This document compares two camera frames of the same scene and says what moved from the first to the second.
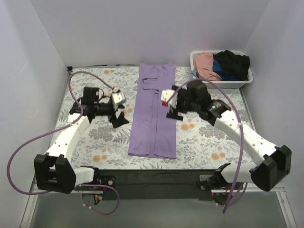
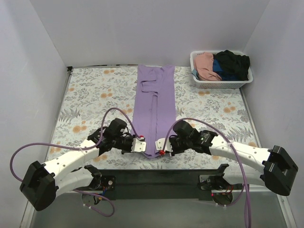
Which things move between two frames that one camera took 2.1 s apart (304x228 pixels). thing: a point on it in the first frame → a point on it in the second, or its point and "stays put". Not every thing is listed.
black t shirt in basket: [233, 64] stays put
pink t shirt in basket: [204, 62] stays put
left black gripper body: [114, 112] → [128, 144]
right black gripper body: [177, 107] → [175, 144]
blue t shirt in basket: [217, 67] stays put
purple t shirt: [153, 133] stays put
